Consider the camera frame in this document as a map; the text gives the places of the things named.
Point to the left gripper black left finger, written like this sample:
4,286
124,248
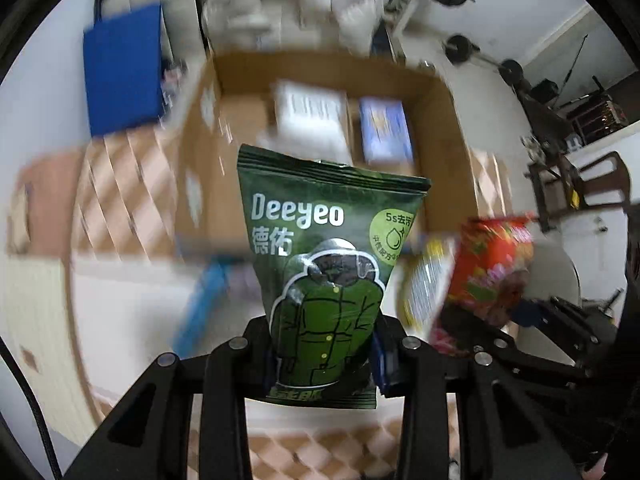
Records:
147,433

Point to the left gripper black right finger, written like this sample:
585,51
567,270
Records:
483,412

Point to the red snack pack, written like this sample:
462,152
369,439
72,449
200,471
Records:
483,268

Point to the green Deeyeo wipes pack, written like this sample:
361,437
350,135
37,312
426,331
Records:
325,239

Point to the blue flat plastic pack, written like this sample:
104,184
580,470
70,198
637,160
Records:
211,285

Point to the grey round chair seat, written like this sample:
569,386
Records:
551,274

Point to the checkered tablecloth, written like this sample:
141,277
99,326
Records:
114,198

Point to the dark wooden chair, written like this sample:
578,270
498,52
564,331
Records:
603,184

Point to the light blue tissue pack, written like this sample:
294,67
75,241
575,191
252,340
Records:
385,134

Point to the white pillow pack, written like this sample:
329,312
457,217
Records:
309,123

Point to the blue folded mat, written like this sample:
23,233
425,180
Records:
123,67

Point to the barbell on rack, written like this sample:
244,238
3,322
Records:
458,49

